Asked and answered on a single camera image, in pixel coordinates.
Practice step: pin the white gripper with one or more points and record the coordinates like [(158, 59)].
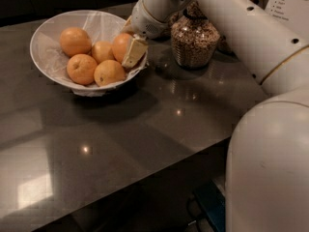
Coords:
[(144, 20)]

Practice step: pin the orange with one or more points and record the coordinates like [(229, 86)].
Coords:
[(120, 45), (109, 71), (75, 40), (81, 68)]

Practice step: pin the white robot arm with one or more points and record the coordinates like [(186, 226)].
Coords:
[(267, 172)]

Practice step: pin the white bowl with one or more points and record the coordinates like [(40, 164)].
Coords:
[(49, 58)]

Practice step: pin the orange centre small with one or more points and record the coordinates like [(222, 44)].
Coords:
[(102, 51)]

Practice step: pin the glass cereal jar front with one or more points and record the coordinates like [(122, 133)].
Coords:
[(193, 38)]

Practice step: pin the allergens information sign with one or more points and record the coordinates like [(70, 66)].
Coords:
[(294, 14)]

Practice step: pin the blue box on floor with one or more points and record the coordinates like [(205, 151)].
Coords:
[(212, 204)]

